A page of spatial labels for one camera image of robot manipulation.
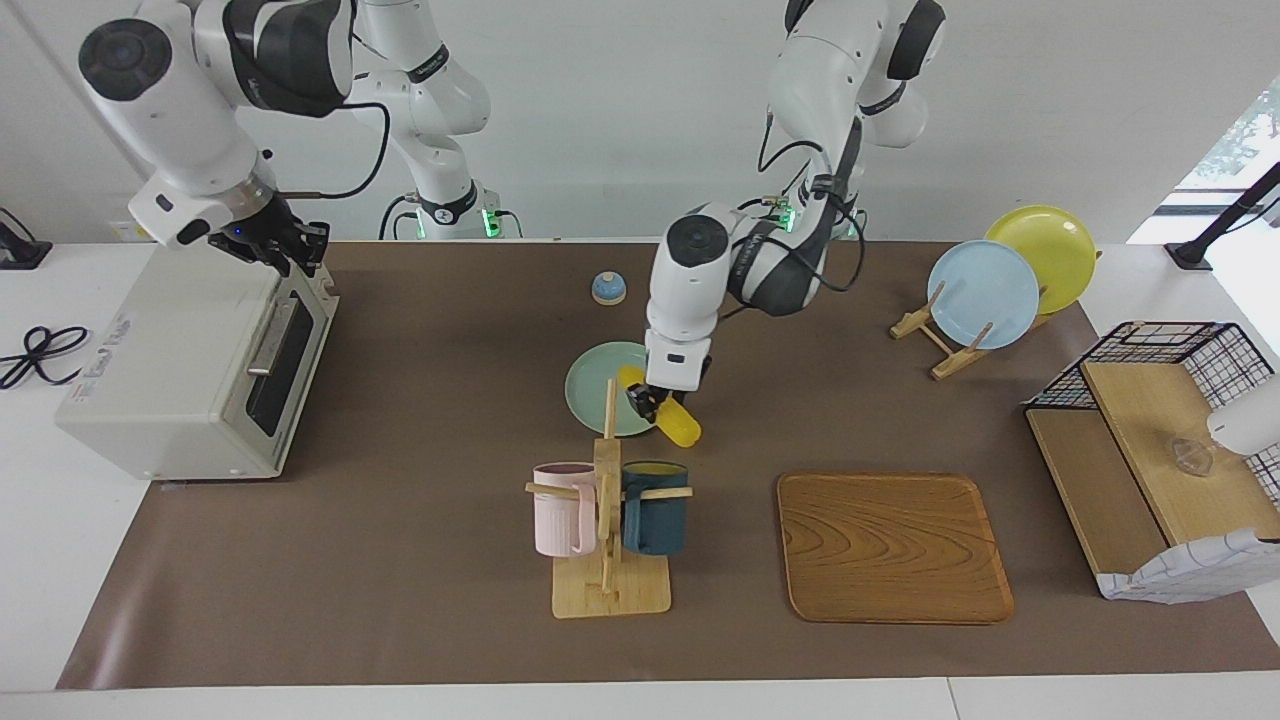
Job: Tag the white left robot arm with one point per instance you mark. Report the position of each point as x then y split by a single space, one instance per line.
690 290

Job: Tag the yellow corn cob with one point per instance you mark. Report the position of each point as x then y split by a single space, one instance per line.
682 428

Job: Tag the white rounded device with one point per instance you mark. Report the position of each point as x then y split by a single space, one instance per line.
1250 418

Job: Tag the black table clamp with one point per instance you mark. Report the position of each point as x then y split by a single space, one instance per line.
20 255

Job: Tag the mint green plate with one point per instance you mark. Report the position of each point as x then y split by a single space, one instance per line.
595 385

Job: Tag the white toaster oven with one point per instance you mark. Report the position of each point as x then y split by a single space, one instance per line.
160 340

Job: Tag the wooden serving tray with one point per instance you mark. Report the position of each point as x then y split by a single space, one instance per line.
890 550

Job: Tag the brown table mat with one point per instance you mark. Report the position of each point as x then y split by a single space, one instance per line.
450 560

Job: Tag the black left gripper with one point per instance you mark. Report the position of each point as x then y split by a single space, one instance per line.
680 395

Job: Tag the wooden shelf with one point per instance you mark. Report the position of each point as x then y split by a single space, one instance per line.
1150 420

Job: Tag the white wall socket box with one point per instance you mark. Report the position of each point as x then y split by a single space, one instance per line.
128 232

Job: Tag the pink mug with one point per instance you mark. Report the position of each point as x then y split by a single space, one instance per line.
560 515

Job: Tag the small blue bell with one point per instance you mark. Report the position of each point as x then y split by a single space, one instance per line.
608 289

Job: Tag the glass oven door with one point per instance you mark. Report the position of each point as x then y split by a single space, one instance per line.
300 340

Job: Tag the yellow plate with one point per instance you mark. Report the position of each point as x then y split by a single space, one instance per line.
1060 255

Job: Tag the clear glass cup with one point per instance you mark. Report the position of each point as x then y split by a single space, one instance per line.
1190 457

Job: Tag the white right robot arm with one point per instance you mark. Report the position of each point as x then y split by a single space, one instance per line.
170 110

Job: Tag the wooden plate rack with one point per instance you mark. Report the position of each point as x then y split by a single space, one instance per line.
950 362

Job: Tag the light blue plate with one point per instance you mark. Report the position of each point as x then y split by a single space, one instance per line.
985 295

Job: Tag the wooden mug rack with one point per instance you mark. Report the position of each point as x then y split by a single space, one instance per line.
608 590

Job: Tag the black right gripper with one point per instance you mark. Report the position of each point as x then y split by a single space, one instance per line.
265 235

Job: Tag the dark blue mug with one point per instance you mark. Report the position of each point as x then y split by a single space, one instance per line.
660 520

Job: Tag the white checked cloth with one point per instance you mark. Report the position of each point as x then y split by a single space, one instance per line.
1190 575

